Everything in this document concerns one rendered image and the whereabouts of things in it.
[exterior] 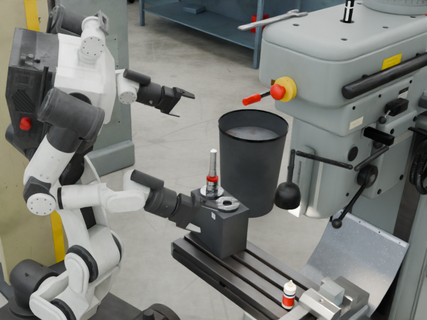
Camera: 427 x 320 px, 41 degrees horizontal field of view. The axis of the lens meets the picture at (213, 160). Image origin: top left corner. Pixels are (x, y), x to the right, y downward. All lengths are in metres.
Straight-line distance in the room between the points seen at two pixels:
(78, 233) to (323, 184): 0.84
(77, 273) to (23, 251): 1.44
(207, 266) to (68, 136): 0.85
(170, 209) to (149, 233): 2.13
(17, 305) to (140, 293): 1.03
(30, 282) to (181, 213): 0.88
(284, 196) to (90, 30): 0.69
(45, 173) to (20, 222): 1.71
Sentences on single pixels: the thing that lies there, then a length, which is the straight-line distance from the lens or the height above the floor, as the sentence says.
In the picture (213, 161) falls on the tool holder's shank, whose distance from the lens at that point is 2.13.
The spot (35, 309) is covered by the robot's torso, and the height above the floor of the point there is 0.68.
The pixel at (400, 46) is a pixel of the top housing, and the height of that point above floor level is 1.85.
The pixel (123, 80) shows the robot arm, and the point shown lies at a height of 1.53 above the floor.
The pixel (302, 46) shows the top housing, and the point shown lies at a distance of 1.39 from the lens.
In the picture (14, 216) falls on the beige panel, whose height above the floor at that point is 0.47.
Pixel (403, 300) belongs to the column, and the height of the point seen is 0.81.
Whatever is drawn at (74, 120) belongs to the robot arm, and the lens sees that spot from 1.53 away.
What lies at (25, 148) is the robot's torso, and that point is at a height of 1.38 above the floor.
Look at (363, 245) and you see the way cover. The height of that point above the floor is 1.00.
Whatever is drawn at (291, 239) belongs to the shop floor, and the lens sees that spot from 3.86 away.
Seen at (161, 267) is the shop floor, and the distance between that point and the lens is 3.57.
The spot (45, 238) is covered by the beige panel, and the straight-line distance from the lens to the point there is 3.48.
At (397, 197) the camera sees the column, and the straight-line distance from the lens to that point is 2.11.
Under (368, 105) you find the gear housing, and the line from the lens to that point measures 1.56.
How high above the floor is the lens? 2.30
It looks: 29 degrees down
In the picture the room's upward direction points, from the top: 2 degrees clockwise
